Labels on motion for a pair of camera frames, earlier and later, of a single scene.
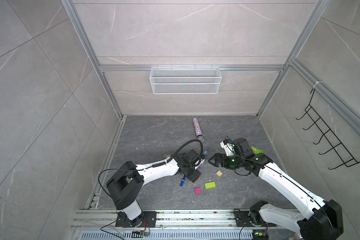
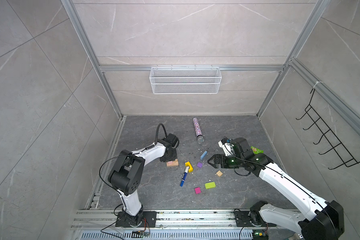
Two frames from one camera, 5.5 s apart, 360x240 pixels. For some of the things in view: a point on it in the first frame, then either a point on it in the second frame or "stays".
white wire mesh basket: (185, 80) stays
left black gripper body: (194, 174) to (173, 156)
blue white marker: (182, 180) stays
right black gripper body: (230, 162) stays
